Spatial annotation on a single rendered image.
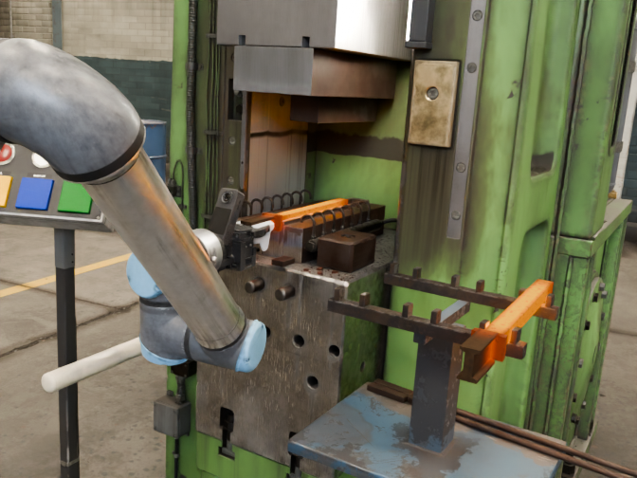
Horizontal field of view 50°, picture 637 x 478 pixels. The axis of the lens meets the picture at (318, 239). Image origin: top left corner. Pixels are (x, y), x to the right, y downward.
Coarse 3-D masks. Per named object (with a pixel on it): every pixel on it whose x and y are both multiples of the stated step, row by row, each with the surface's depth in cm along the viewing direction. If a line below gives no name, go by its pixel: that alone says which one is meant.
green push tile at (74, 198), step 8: (64, 184) 156; (72, 184) 156; (80, 184) 156; (64, 192) 156; (72, 192) 156; (80, 192) 156; (64, 200) 155; (72, 200) 155; (80, 200) 155; (88, 200) 155; (64, 208) 155; (72, 208) 155; (80, 208) 155; (88, 208) 154
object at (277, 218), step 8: (336, 200) 172; (344, 200) 173; (304, 208) 160; (312, 208) 160; (320, 208) 163; (328, 208) 166; (256, 216) 145; (264, 216) 145; (272, 216) 146; (280, 216) 146; (288, 216) 151; (296, 216) 154; (248, 224) 139; (280, 224) 147
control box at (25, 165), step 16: (16, 144) 161; (16, 160) 160; (32, 160) 159; (16, 176) 158; (32, 176) 158; (48, 176) 158; (16, 192) 157; (0, 208) 156; (16, 208) 157; (48, 208) 156; (96, 208) 155; (16, 224) 163; (32, 224) 161; (48, 224) 160; (64, 224) 158; (80, 224) 157; (96, 224) 156
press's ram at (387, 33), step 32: (224, 0) 146; (256, 0) 142; (288, 0) 138; (320, 0) 134; (352, 0) 137; (384, 0) 149; (224, 32) 147; (256, 32) 143; (288, 32) 139; (320, 32) 135; (352, 32) 139; (384, 32) 152
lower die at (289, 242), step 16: (288, 208) 175; (384, 208) 180; (288, 224) 149; (304, 224) 150; (320, 224) 152; (336, 224) 158; (272, 240) 150; (288, 240) 147; (304, 240) 146; (272, 256) 150; (288, 256) 148; (304, 256) 148
